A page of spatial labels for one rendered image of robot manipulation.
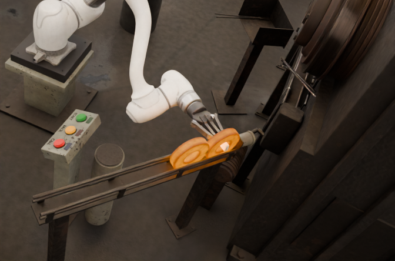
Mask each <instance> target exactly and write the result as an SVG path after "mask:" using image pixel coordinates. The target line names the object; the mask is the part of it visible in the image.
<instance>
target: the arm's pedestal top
mask: <svg viewBox="0 0 395 261"><path fill-rule="evenodd" d="M93 53H94V51H92V50H91V51H90V52H89V53H88V54H87V55H86V57H85V58H84V59H83V61H82V62H81V63H80V64H79V66H78V67H77V68H76V69H75V70H74V72H73V73H72V75H71V76H70V77H69V78H68V79H67V81H66V82H65V83H62V82H60V81H57V80H56V79H53V78H50V77H48V76H46V75H44V74H41V73H39V72H37V71H34V70H32V69H29V68H27V67H25V66H23V65H20V64H18V63H16V62H14V61H11V58H9V59H8V60H7V61H6V62H5V68H6V69H8V70H10V71H12V72H15V73H18V74H20V75H22V76H24V77H27V78H29V79H31V80H33V81H36V82H38V83H41V84H43V85H45V86H48V87H50V88H52V89H54V90H57V91H59V92H62V93H65V92H66V90H67V89H68V88H69V87H70V85H71V84H72V83H73V81H74V80H75V79H76V78H77V76H78V75H79V74H80V73H81V71H82V70H83V69H84V67H85V66H86V65H87V64H88V62H89V61H90V60H91V59H92V57H93Z"/></svg>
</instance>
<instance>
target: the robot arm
mask: <svg viewBox="0 0 395 261"><path fill-rule="evenodd" d="M105 1H106V0H61V1H59V0H44V1H42V2H40V3H39V5H38V6H37V7H36V10H35V12H34V19H33V28H34V37H35V42H34V43H33V44H32V45H31V46H29V47H27V48H26V52H27V53H30V54H33V55H35V57H34V62H35V63H38V62H40V61H42V60H45V61H48V62H49V63H51V64H52V65H53V66H58V65H59V64H60V62H61V60H63V58H64V57H65V56H67V55H68V54H69V53H70V52H71V51H72V50H74V49H76V44H75V43H72V42H69V41H68V38H69V37H70V36H71V35H72V34H73V33H74V32H75V31H76V30H77V29H79V28H81V27H83V26H85V25H87V24H89V23H91V22H92V21H94V20H95V19H96V18H98V17H99V16H100V15H101V14H102V12H103V10H104V7H105ZM125 1H126V2H127V3H128V5H129V6H130V8H131V10H132V11H133V13H134V16H135V21H136V29H135V37H134V42H133V48H132V56H131V60H130V69H129V77H130V83H131V85H132V89H133V94H132V96H131V98H132V101H131V102H130V103H129V104H128V106H127V108H126V113H127V114H128V116H129V117H130V118H131V120H133V122H135V123H144V122H147V121H149V120H152V119H154V118H156V117H158V116H159V115H161V114H162V113H164V112H165V111H166V110H168V109H170V108H172V107H174V106H179V107H180V108H181V110H183V112H184V113H185V114H187V115H189V117H190V118H191V119H192V122H191V124H190V126H191V127H193V128H195V129H196V130H197V131H198V132H200V133H201V134H202V135H203V136H204V137H205V138H206V139H210V138H211V137H212V136H214V135H215V134H217V133H218V132H220V131H222V130H223V128H222V126H221V124H220V122H219V120H218V118H217V114H216V113H215V114H214V115H212V114H210V112H208V111H207V110H206V108H205V106H204V105H203V104H202V100H201V98H200V97H198V95H197V94H196V92H195V91H194V90H193V87H192V85H191V84H190V83H189V81H188V80H187V79H186V78H185V77H184V76H183V75H181V74H180V73H179V72H177V71H174V70H171V71H167V72H165V73H164V74H163V75H162V79H161V86H160V87H158V88H156V89H155V88H154V87H153V86H152V85H148V84H147V83H146V82H145V80H144V78H143V66H144V62H145V56H146V51H147V47H148V42H149V37H150V30H151V14H150V8H149V4H148V0H125ZM211 118H212V119H211ZM212 120H213V122H214V123H213V122H212Z"/></svg>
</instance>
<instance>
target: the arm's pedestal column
mask: <svg viewBox="0 0 395 261"><path fill-rule="evenodd" d="M97 93H98V90H96V89H94V88H91V87H89V86H86V85H84V84H82V83H80V82H77V81H76V79H75V80H74V81H73V83H72V84H71V85H70V87H69V88H68V89H67V90H66V92H65V93H62V92H59V91H57V90H54V89H52V88H50V87H48V86H45V85H43V84H41V83H38V82H36V81H33V80H31V79H29V78H27V77H24V79H23V80H22V81H21V82H20V83H19V84H18V86H17V87H16V88H15V89H14V90H13V91H12V92H11V93H10V94H9V95H8V96H7V97H6V99H5V100H4V101H3V102H2V103H1V104H0V112H2V113H4V114H6V115H9V116H11V117H13V118H15V119H18V120H20V121H23V122H25V123H27V124H29V125H32V126H34V127H36V128H39V129H41V130H43V131H45V132H48V133H50V134H53V135H54V134H55V132H56V131H57V130H58V129H59V128H60V127H61V126H62V125H63V123H64V122H65V121H66V120H67V119H68V118H69V117H70V116H71V115H72V114H73V112H74V111H75V110H76V109H79V110H82V111H85V110H86V109H87V107H88V106H89V104H90V103H91V102H92V100H93V99H94V97H95V96H96V94H97Z"/></svg>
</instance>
